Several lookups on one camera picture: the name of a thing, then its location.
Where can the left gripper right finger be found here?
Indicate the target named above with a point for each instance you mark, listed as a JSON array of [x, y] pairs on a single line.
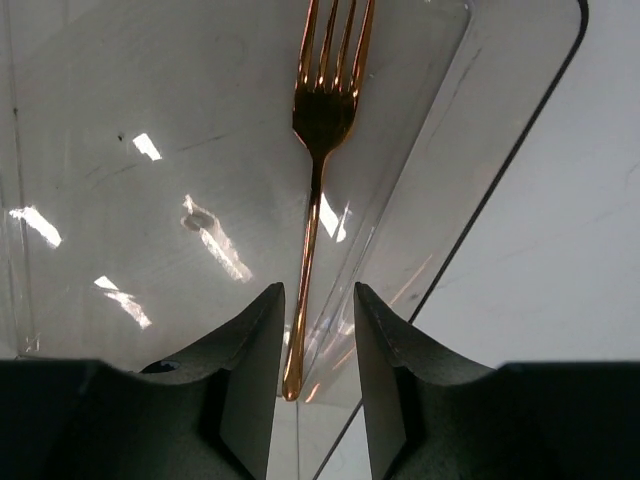
[[395, 359]]

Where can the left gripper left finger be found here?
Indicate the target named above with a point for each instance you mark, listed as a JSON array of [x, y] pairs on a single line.
[[241, 361]]

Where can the gold fork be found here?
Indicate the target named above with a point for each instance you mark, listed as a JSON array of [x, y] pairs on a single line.
[[324, 110]]

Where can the transparent brown plastic tray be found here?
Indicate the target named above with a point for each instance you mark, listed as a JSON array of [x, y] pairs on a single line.
[[152, 186]]

